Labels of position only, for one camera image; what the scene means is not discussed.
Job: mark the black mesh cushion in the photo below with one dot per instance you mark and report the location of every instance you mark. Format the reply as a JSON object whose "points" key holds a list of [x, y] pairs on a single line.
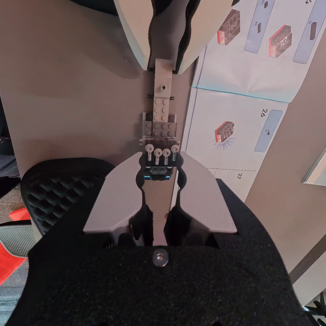
{"points": [[63, 178]]}

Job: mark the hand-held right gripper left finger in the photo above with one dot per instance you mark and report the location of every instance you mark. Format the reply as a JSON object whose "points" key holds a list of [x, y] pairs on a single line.
{"points": [[114, 203]]}

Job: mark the car-cover instruction booklet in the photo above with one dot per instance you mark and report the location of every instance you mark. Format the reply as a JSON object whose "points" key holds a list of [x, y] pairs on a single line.
{"points": [[318, 168]]}

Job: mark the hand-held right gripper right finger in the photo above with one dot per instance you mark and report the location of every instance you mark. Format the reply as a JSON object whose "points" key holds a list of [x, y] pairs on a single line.
{"points": [[206, 203]]}

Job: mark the step-page instruction booklet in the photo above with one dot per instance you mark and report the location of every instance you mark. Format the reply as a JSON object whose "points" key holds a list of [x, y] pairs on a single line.
{"points": [[242, 76]]}

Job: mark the toy brick truck model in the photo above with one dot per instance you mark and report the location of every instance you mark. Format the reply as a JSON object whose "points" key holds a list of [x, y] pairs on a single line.
{"points": [[161, 76]]}

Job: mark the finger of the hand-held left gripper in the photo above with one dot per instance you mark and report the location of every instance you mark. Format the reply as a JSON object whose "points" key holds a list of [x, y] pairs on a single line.
{"points": [[135, 25], [206, 25]]}

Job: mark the small grey toy brick pin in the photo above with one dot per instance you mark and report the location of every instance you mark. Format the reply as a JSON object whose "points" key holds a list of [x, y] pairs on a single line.
{"points": [[166, 152], [175, 148], [158, 152], [149, 147]]}

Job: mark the orange plastic object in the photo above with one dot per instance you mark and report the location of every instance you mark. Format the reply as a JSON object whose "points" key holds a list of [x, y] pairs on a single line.
{"points": [[10, 257]]}

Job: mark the black toy brick block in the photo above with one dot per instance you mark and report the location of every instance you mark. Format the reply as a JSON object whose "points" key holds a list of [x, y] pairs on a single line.
{"points": [[162, 161]]}

